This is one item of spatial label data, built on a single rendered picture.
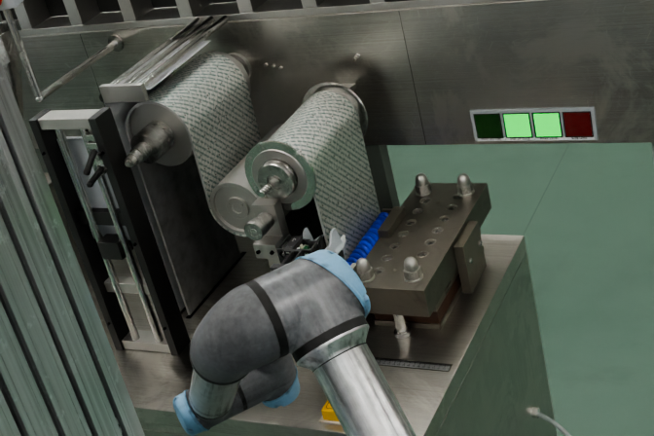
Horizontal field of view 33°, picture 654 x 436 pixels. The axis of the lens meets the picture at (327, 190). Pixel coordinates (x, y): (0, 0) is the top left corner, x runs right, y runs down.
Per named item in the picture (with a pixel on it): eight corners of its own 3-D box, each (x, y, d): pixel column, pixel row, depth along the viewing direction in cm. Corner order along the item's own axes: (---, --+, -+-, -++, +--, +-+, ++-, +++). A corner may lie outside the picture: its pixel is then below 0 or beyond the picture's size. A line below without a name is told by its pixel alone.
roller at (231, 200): (218, 234, 219) (202, 182, 213) (274, 172, 238) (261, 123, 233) (270, 236, 213) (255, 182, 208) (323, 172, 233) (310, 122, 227)
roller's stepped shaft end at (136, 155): (123, 171, 205) (118, 157, 204) (139, 156, 210) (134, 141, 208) (136, 171, 204) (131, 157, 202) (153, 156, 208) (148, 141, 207)
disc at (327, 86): (310, 147, 231) (294, 84, 224) (311, 146, 231) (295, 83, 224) (374, 147, 224) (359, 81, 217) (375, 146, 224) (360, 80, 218)
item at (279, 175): (300, 187, 201) (276, 205, 206) (305, 181, 202) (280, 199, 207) (272, 157, 200) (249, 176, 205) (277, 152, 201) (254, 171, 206)
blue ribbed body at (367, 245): (342, 279, 214) (338, 264, 212) (382, 222, 230) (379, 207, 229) (358, 279, 212) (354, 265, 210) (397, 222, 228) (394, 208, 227)
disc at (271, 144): (255, 209, 211) (236, 141, 204) (256, 208, 211) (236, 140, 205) (323, 211, 204) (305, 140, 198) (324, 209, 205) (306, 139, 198)
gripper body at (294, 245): (325, 233, 200) (297, 270, 190) (335, 272, 203) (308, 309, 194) (288, 232, 203) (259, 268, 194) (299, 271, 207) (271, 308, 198)
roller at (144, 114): (142, 165, 219) (121, 103, 213) (202, 111, 238) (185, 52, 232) (199, 165, 213) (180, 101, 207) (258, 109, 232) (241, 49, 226)
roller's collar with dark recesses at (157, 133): (135, 163, 211) (126, 134, 208) (152, 149, 216) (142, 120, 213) (163, 163, 208) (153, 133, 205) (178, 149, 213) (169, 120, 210)
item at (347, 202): (335, 278, 212) (313, 196, 204) (379, 216, 230) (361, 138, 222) (337, 278, 212) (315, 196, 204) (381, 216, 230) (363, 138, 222)
